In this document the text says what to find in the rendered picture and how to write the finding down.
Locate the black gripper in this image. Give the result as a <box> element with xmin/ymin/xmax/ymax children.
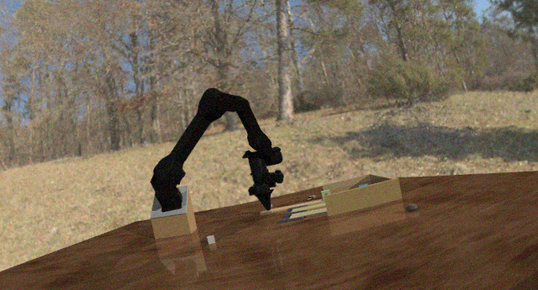
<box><xmin>248</xmin><ymin>166</ymin><xmax>277</xmax><ymax>210</ymax></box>

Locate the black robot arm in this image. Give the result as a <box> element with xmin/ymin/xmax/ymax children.
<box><xmin>150</xmin><ymin>88</ymin><xmax>282</xmax><ymax>213</ymax></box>

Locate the small grey pebble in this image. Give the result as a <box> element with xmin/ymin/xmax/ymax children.
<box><xmin>405</xmin><ymin>203</ymin><xmax>418</xmax><ymax>212</ymax></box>

